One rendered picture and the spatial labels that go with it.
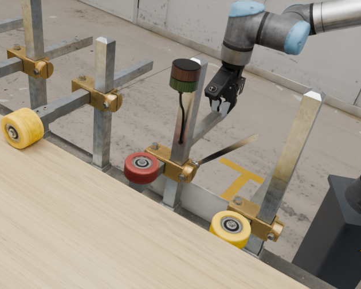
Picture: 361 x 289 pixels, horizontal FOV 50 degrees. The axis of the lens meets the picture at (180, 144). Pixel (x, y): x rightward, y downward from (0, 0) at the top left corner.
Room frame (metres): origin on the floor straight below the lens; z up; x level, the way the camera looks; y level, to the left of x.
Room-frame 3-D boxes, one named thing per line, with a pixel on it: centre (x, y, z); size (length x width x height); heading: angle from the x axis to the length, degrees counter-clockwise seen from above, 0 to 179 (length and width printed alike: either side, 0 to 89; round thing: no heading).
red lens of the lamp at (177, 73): (0.73, 0.02, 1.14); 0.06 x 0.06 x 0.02
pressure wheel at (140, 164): (0.69, 0.08, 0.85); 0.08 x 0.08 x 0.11
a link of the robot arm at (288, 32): (1.06, -0.22, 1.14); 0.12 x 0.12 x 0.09; 72
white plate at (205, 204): (0.78, -0.04, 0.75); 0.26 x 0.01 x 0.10; 65
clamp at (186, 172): (0.78, 0.02, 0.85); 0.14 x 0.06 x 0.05; 65
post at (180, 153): (0.77, 0.00, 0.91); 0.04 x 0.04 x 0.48; 65
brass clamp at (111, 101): (0.88, 0.24, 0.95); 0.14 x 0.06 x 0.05; 65
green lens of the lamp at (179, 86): (0.73, 0.02, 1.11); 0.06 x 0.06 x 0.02
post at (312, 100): (0.66, -0.23, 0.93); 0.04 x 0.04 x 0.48; 65
